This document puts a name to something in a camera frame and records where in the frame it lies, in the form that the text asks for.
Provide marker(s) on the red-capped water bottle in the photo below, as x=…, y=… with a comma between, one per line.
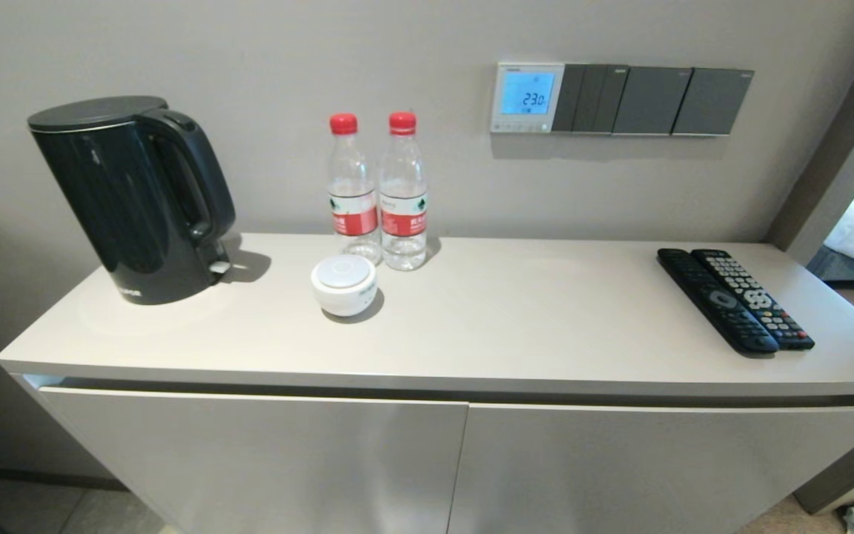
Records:
x=403, y=215
x=353, y=215

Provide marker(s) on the black electric kettle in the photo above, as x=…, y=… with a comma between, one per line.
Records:
x=134, y=215

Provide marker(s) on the dark brown baseboard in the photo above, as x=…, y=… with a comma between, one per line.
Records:
x=27, y=475

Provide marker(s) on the grey sideboard cabinet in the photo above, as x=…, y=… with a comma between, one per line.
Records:
x=471, y=319

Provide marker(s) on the brown door frame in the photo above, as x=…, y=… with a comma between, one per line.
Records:
x=835, y=141

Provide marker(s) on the grey three-rocker switch panel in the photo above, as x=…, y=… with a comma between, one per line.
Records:
x=590, y=100

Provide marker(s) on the white round puck device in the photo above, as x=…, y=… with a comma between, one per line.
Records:
x=344, y=285

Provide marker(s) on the black remote control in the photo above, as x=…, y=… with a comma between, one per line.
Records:
x=757, y=297
x=716, y=300

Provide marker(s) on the grey cabinet door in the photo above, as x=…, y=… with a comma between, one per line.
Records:
x=657, y=475
x=249, y=467

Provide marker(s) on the wall thermostat blue display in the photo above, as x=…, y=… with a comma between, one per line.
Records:
x=527, y=96

